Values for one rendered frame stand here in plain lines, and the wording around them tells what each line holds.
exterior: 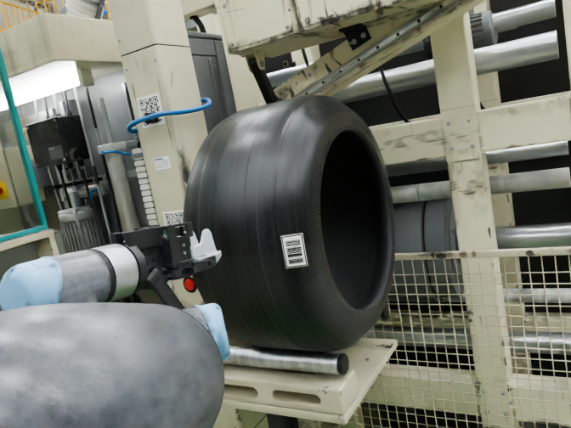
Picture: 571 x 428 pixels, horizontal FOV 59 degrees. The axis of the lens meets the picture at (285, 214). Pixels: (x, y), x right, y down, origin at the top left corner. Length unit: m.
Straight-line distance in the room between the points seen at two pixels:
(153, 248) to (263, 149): 0.32
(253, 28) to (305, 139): 0.53
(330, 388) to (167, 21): 0.93
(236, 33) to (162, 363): 1.26
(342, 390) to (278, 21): 0.91
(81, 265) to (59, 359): 0.42
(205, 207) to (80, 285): 0.41
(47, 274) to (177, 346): 0.37
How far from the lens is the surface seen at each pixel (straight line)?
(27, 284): 0.62
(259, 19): 1.42
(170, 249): 0.74
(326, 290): 0.97
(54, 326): 0.25
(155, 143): 1.30
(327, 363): 1.10
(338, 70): 1.45
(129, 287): 0.69
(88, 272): 0.65
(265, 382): 1.18
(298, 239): 0.89
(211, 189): 0.99
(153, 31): 1.29
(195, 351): 0.28
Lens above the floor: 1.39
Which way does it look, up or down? 9 degrees down
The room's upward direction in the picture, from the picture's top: 11 degrees counter-clockwise
